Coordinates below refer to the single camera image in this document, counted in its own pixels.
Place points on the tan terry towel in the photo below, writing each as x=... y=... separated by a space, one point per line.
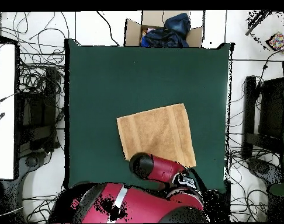
x=153 y=130

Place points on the dark green table cloth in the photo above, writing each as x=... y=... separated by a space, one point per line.
x=179 y=81

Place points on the navy crumpled garment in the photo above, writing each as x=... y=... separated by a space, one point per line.
x=163 y=38

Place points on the dark thin rod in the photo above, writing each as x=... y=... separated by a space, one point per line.
x=256 y=23

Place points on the blue denim garment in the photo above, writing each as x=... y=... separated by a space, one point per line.
x=178 y=23

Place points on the white side table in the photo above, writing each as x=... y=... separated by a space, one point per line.
x=4 y=140

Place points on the brown cardboard box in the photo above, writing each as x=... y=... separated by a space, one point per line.
x=132 y=32

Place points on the black metal stand frame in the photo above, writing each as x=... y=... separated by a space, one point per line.
x=249 y=105
x=49 y=98

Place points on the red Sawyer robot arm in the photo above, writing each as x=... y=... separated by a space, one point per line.
x=163 y=169

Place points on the multicolour patterned item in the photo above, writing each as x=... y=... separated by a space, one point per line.
x=279 y=42

